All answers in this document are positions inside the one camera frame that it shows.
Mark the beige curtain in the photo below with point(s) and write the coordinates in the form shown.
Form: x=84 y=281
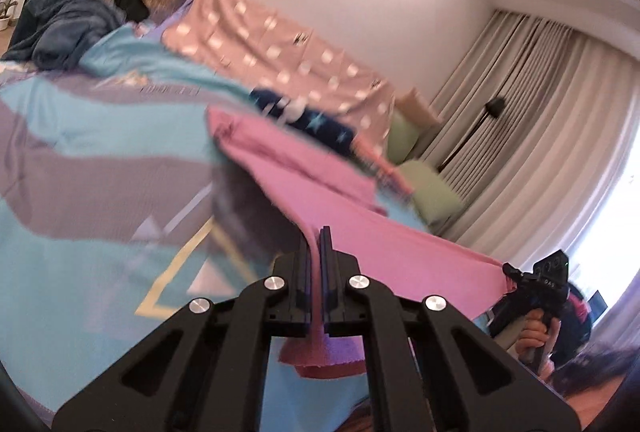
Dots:
x=540 y=121

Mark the pink long-sleeve shirt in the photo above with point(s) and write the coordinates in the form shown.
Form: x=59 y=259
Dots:
x=380 y=237

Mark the navy star blanket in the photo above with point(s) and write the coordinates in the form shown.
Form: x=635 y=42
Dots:
x=310 y=121

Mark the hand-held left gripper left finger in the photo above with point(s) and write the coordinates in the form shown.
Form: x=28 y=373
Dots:
x=305 y=264

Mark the black floor lamp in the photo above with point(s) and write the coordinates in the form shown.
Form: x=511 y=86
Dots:
x=495 y=106

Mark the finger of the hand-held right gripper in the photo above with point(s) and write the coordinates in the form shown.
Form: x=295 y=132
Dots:
x=512 y=278

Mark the dark blue fleece blanket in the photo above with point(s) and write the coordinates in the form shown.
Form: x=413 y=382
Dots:
x=65 y=21

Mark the pink polka dot sheet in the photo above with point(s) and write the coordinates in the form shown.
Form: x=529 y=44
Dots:
x=280 y=46

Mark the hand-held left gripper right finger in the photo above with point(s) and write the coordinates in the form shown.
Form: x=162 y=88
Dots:
x=327 y=264

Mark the tan pillow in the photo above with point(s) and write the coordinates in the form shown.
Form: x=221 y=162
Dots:
x=415 y=106

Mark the salmon folded garment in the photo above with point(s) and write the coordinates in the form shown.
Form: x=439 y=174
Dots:
x=385 y=166

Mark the green pillow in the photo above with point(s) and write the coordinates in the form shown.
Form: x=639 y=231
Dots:
x=432 y=192
x=404 y=136

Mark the geometric printed bedspread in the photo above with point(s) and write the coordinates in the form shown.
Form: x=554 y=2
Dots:
x=100 y=161

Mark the person's right hand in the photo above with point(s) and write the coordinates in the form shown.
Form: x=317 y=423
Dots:
x=529 y=334

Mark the potted plant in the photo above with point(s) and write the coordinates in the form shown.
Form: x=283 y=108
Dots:
x=6 y=14

